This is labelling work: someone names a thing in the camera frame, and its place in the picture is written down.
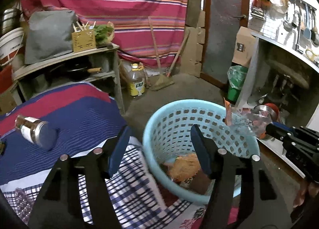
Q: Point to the blue and white plaid cloth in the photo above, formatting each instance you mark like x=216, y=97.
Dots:
x=139, y=194

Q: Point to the cardboard pieces on wall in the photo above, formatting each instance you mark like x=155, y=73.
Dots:
x=197, y=52

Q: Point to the red bowl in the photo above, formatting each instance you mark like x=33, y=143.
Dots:
x=273, y=108

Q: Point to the red plastic basin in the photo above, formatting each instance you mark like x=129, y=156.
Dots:
x=5, y=78

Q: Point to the white plastic bucket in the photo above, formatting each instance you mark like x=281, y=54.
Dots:
x=11, y=44

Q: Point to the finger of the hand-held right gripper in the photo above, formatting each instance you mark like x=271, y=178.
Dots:
x=279, y=130

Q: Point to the green leafy vegetables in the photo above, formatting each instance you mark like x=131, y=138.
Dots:
x=102, y=33

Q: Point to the bamboo chopstick holder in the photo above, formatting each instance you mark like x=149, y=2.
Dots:
x=83, y=39

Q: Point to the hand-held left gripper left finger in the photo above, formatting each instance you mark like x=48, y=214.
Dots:
x=119, y=150

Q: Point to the light blue plastic basket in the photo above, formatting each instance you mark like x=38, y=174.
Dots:
x=162, y=129

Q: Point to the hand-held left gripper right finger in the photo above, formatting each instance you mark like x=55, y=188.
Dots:
x=201, y=150

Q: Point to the grey metal door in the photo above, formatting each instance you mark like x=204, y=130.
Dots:
x=224, y=32

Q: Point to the stainless steel kitchen counter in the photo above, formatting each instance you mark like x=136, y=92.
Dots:
x=281, y=54

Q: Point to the glass jar with metal lid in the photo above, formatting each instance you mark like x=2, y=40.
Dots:
x=35, y=131

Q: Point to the wall rack with kitchen utensils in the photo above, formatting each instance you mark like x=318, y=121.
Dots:
x=289, y=12

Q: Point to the oil bottle with yellow label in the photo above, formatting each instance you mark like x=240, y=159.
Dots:
x=136, y=82

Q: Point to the wooden kitchen cabinet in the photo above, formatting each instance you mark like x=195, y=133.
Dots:
x=112, y=69

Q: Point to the maroon scouring pad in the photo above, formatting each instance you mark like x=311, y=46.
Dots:
x=199, y=183

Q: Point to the printed cardboard box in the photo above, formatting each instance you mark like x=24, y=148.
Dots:
x=244, y=47

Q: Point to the blue and red striped cloth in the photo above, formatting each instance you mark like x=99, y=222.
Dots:
x=74, y=119

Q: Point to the stainless steel pots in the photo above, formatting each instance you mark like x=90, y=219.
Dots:
x=8, y=19

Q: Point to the clear bag of purple beads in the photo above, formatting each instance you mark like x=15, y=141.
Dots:
x=18, y=201

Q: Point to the grey fabric cover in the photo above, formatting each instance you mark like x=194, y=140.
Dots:
x=49, y=37

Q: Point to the green plastic bag bin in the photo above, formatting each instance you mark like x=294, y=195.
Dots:
x=236, y=82

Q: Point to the orange snack packet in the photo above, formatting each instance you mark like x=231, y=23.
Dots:
x=184, y=168

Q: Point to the person's right hand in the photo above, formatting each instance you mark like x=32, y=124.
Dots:
x=305, y=194

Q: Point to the stainless steel bowl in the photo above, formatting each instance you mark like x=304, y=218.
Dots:
x=264, y=113

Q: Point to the clear wrapper with orange print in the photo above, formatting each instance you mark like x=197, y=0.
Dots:
x=245, y=119

